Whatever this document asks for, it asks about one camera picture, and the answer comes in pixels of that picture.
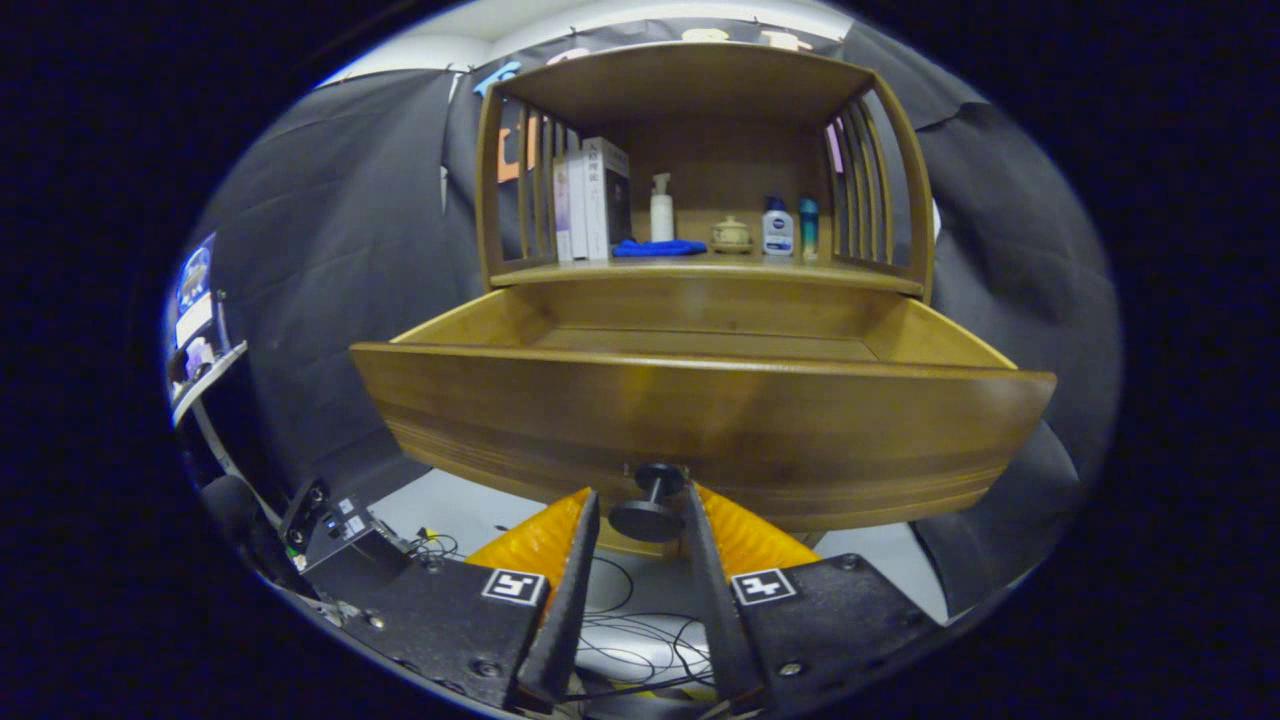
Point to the wooden drawer with black knob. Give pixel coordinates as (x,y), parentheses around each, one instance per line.
(700,420)

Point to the blue folded cloth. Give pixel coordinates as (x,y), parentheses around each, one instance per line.
(660,248)

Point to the white book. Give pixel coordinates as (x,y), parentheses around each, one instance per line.
(577,205)

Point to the wooden cabinet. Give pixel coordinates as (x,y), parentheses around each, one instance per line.
(700,90)

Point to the lilac book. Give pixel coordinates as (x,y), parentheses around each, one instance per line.
(561,210)

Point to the teal slim bottle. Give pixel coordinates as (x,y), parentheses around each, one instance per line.
(808,230)

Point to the white lotion bottle blue cap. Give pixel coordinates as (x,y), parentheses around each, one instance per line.
(777,232)

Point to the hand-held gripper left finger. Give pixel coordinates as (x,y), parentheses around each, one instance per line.
(575,600)

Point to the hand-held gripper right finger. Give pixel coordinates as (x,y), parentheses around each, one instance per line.
(715,600)

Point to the black electronic box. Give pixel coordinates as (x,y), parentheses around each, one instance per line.
(345,530)

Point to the wooden countertop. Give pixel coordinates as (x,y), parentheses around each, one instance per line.
(700,268)

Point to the beige lidded teacup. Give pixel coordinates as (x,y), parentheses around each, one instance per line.
(731,235)

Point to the grey book with portrait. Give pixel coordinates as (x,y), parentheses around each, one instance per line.
(612,200)

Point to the white pump bottle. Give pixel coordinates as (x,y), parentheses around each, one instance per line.
(662,215)

